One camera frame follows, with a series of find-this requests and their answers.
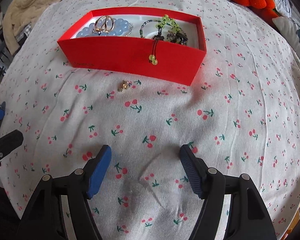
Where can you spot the gold ring ornament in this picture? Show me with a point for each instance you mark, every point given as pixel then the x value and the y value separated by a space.
pixel 104 24

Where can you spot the orange pumpkin plush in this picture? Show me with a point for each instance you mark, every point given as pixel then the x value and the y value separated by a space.
pixel 265 9

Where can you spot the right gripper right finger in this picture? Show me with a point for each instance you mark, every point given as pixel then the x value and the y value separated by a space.
pixel 196 171

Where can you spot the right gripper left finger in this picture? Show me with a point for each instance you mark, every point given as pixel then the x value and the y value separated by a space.
pixel 95 171

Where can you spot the deer print pillow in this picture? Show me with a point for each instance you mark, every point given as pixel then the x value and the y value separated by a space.
pixel 290 30

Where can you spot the beige quilted blanket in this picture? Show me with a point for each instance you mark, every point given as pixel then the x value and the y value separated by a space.
pixel 19 14

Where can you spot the black hair claw clip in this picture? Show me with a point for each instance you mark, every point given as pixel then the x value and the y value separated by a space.
pixel 177 38

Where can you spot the cherry print bedsheet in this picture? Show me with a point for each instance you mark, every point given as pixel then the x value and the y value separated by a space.
pixel 240 115

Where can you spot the red jewelry box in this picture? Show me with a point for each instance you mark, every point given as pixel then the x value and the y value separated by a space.
pixel 138 53

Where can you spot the small gold charm earring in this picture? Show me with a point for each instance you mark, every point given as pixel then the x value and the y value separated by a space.
pixel 125 84

